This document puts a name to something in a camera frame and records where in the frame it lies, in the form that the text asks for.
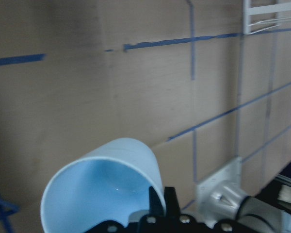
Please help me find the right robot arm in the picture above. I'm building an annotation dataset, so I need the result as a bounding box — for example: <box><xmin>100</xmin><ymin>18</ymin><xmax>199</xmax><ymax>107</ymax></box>
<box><xmin>204</xmin><ymin>181</ymin><xmax>291</xmax><ymax>233</ymax></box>

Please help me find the white wire cup rack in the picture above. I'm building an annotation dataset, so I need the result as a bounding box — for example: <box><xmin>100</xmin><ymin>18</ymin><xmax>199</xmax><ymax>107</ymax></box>
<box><xmin>242</xmin><ymin>0</ymin><xmax>291</xmax><ymax>35</ymax></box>

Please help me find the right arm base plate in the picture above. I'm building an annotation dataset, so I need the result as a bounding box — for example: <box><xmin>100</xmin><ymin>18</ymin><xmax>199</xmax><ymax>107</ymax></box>
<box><xmin>195</xmin><ymin>157</ymin><xmax>247</xmax><ymax>228</ymax></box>

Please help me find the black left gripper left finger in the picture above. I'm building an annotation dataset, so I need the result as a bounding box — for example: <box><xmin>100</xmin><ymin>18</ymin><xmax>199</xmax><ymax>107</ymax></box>
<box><xmin>148</xmin><ymin>186</ymin><xmax>164</xmax><ymax>216</ymax></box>

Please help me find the light blue plastic cup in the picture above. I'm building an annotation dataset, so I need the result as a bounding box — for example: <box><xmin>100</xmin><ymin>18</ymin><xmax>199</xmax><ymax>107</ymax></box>
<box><xmin>40</xmin><ymin>138</ymin><xmax>166</xmax><ymax>233</ymax></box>

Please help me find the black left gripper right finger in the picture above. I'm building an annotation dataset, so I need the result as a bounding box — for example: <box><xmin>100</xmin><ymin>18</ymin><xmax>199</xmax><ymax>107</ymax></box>
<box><xmin>164</xmin><ymin>186</ymin><xmax>181</xmax><ymax>216</ymax></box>

